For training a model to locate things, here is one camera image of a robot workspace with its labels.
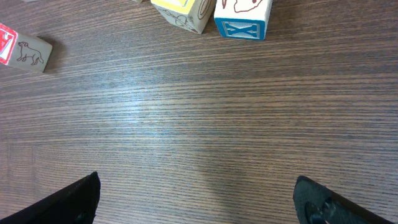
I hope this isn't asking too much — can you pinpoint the blue H letter block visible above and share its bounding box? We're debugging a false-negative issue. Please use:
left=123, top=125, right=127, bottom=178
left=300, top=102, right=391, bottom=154
left=214, top=0, right=272, bottom=40

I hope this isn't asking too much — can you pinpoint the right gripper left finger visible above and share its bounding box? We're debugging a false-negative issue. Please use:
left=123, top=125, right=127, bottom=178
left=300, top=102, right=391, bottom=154
left=1, top=171, right=101, bottom=224

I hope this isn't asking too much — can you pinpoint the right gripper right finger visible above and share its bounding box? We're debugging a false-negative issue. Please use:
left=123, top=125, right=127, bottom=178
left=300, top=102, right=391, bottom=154
left=293, top=175, right=393, bottom=224

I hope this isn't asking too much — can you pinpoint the yellow top block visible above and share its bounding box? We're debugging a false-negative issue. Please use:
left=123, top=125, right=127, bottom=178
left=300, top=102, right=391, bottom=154
left=150, top=0, right=216, bottom=34

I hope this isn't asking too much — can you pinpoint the red V letter block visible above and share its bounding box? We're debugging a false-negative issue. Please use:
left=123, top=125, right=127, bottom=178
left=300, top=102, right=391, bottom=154
left=1, top=24, right=53, bottom=72

